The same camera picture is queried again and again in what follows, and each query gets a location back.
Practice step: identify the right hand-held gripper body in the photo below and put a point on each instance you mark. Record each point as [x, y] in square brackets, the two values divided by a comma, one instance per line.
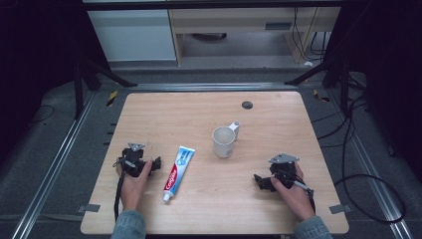
[284, 169]

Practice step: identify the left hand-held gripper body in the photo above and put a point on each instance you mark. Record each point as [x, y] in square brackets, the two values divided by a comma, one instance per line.
[133, 158]

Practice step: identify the person's right hand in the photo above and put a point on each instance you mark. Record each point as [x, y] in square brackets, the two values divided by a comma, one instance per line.
[293, 199]

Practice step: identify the person's left hand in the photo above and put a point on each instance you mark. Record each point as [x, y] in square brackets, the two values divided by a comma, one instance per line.
[132, 189]

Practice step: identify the toothpaste tube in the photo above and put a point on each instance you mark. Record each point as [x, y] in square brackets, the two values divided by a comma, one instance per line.
[177, 172]

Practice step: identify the white cup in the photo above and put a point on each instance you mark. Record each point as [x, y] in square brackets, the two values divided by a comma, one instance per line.
[224, 141]

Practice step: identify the yellow black tape strip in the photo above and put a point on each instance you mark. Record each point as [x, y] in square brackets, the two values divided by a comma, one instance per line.
[319, 96]
[112, 97]

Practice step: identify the grey tape piece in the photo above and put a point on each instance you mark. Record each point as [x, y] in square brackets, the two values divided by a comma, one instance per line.
[340, 209]
[89, 208]

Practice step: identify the black metal stand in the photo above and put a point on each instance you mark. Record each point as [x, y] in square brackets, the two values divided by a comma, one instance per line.
[79, 89]
[343, 83]

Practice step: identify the white plug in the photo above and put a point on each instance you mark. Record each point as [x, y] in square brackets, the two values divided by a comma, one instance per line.
[308, 63]

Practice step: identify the white cabinet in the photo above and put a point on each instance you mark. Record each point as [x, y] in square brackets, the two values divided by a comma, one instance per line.
[132, 35]

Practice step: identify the metal floor rail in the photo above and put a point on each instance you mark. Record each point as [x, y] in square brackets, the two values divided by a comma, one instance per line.
[212, 86]
[49, 176]
[375, 186]

